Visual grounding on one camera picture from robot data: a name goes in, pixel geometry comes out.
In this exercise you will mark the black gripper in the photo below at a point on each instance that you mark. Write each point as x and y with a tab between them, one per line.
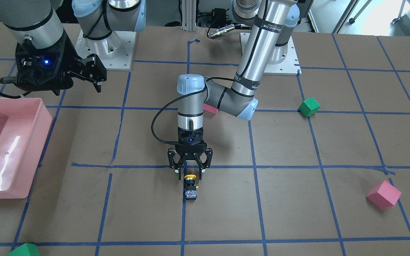
190	155
70	57

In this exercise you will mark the yellow push button switch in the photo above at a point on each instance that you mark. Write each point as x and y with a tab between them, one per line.
190	192

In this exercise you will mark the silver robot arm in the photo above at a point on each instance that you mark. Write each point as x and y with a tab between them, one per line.
272	23
59	40

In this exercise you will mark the pink foam cube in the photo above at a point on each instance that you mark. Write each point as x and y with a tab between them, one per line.
384	195
210	109

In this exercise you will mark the pink plastic bin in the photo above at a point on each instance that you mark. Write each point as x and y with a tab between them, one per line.
24	127

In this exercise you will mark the green foam cube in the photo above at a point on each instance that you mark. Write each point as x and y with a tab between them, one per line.
26	249
309	107

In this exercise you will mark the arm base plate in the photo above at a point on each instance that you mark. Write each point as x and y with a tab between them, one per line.
115	52
284	61

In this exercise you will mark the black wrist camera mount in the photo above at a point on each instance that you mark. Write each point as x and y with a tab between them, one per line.
31	71

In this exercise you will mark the aluminium frame post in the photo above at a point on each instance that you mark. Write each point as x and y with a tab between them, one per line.
188	15

